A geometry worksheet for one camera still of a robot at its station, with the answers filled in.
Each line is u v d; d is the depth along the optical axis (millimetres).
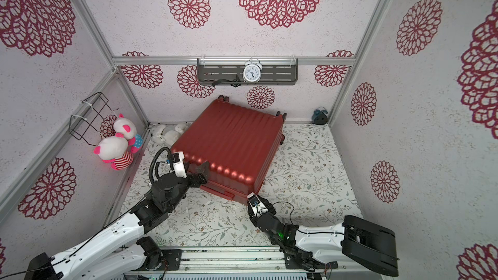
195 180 663
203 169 699
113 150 849
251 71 898
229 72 922
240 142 1774
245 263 733
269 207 727
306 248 569
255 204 676
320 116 1168
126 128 919
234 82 936
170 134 1021
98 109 821
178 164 645
